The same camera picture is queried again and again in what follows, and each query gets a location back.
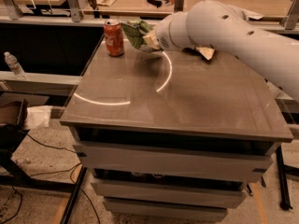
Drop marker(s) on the small paper card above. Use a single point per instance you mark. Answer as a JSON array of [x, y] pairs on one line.
[[105, 3]]

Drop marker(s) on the red coke can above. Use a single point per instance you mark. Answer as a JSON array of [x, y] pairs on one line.
[[114, 38]]

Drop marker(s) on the middle grey drawer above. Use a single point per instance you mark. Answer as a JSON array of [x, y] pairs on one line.
[[168, 194]]

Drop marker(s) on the bottom grey drawer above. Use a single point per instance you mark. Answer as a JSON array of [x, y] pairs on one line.
[[141, 208]]

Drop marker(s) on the clear plastic water bottle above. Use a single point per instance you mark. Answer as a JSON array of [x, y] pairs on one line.
[[15, 66]]

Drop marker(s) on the black headband object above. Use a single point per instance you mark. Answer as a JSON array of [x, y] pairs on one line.
[[158, 3]]

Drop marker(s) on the grey drawer cabinet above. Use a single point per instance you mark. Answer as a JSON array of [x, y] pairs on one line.
[[174, 99]]

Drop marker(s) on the grey drawer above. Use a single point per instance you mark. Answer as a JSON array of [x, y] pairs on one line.
[[168, 194], [174, 162], [141, 208]]

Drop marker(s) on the green jalapeno chip bag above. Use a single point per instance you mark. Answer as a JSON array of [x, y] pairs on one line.
[[134, 31]]

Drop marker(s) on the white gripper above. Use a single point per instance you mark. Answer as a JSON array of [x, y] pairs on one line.
[[162, 34]]

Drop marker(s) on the top grey drawer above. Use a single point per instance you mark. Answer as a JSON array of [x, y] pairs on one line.
[[174, 162]]

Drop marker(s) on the brown and cream chip bag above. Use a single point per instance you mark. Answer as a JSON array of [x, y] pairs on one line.
[[205, 52]]

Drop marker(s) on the black side stand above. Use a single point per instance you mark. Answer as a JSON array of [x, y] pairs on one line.
[[12, 132]]

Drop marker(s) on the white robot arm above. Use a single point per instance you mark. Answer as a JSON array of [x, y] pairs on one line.
[[222, 27]]

